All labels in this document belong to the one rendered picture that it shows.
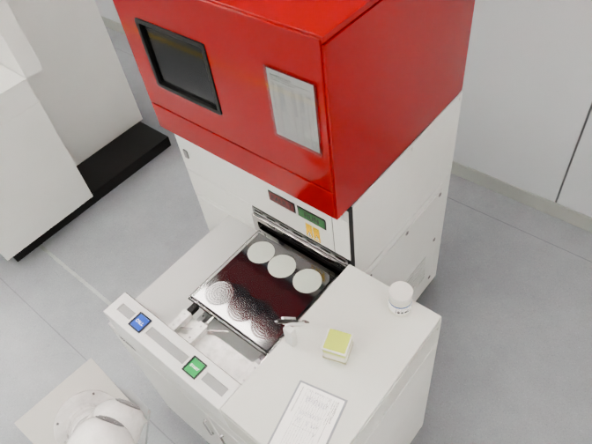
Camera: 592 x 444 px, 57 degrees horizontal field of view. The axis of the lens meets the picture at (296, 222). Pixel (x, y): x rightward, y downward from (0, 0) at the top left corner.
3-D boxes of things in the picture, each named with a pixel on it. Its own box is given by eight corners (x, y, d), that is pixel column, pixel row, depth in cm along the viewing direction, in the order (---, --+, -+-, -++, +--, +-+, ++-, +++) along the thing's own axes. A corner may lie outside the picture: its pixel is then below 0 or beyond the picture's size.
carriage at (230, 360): (187, 315, 187) (185, 311, 185) (264, 375, 169) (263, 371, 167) (170, 332, 183) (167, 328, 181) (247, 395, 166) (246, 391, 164)
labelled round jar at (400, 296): (395, 293, 170) (397, 277, 163) (416, 305, 167) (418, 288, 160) (383, 309, 167) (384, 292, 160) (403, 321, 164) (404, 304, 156)
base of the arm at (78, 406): (81, 471, 156) (87, 492, 140) (39, 423, 153) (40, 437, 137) (135, 423, 165) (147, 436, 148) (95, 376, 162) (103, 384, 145)
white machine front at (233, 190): (200, 191, 231) (173, 116, 201) (355, 283, 192) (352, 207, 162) (195, 195, 230) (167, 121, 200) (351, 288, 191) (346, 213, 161)
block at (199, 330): (203, 324, 181) (200, 320, 178) (209, 329, 179) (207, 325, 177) (185, 342, 177) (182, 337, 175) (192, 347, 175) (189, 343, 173)
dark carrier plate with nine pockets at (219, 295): (260, 233, 202) (259, 233, 202) (333, 277, 185) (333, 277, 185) (194, 297, 186) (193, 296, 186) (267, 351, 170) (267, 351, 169)
